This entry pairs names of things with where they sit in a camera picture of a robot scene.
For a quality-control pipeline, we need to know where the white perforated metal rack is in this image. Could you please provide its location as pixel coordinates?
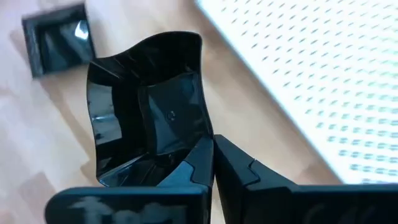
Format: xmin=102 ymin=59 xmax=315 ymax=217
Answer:
xmin=195 ymin=0 xmax=398 ymax=185

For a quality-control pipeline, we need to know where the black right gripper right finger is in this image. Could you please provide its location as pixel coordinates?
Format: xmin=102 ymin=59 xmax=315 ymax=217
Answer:
xmin=214 ymin=134 xmax=398 ymax=224

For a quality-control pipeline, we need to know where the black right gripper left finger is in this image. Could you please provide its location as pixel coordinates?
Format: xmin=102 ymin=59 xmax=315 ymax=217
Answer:
xmin=45 ymin=136 xmax=215 ymax=224

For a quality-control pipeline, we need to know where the black small square plate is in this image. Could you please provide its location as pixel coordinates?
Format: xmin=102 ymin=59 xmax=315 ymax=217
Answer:
xmin=21 ymin=2 xmax=96 ymax=78

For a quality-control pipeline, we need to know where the black cup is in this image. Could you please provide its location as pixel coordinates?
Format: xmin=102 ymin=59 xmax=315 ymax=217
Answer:
xmin=86 ymin=30 xmax=215 ymax=188

